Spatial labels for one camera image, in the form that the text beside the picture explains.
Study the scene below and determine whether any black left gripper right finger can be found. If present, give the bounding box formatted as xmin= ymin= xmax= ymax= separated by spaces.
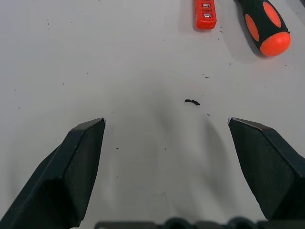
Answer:
xmin=228 ymin=117 xmax=305 ymax=221

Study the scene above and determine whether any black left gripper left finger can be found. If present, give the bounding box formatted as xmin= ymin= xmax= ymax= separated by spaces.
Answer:
xmin=0 ymin=117 xmax=107 ymax=229

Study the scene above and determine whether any orange USB hub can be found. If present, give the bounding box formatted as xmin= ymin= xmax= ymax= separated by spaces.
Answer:
xmin=193 ymin=0 xmax=218 ymax=30

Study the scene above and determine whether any orange black screwdriver handle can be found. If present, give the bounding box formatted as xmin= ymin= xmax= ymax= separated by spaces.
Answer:
xmin=234 ymin=0 xmax=292 ymax=57

